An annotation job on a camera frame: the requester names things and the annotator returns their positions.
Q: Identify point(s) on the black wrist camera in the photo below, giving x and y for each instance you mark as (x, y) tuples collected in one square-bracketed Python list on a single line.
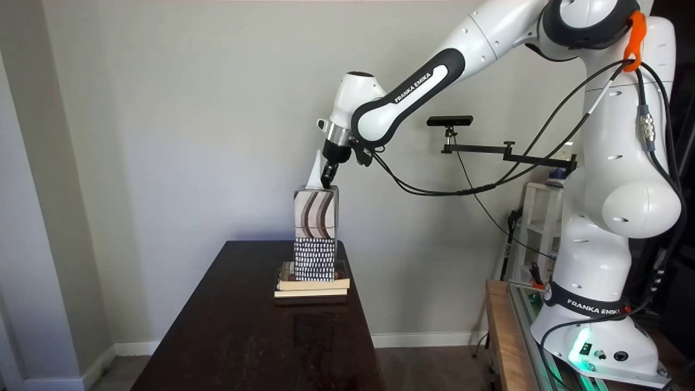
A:
[(361, 153)]

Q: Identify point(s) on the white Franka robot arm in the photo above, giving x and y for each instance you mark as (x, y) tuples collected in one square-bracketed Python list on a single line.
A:
[(615, 202)]

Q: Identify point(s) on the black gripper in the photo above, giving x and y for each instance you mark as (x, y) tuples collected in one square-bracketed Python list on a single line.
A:
[(337, 154)]

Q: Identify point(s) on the thick book with cream pages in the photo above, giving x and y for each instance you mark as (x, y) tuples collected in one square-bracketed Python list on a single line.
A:
[(311, 294)]

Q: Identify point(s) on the grey striped cloth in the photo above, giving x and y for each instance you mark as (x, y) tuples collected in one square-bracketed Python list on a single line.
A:
[(315, 213)]

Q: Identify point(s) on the dark wooden dresser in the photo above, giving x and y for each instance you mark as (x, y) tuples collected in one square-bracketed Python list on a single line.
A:
[(252, 354)]

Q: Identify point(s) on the wooden workbench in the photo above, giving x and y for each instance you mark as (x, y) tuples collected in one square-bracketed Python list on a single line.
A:
[(506, 340)]

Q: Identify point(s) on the white shelf unit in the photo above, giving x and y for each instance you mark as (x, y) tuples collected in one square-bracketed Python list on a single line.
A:
[(533, 230)]

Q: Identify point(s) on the black bar-shaped camera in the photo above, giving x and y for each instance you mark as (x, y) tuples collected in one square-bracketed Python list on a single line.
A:
[(449, 119)]

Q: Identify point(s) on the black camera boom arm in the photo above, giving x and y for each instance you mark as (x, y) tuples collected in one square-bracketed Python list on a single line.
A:
[(506, 153)]

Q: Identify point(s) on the black equipment case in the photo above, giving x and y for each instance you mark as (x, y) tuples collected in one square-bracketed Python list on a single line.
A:
[(681, 304)]

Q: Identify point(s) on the long white tissue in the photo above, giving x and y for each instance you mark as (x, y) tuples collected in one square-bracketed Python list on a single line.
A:
[(313, 175)]

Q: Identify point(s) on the dark blue book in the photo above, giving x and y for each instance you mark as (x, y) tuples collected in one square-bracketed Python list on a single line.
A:
[(311, 288)]

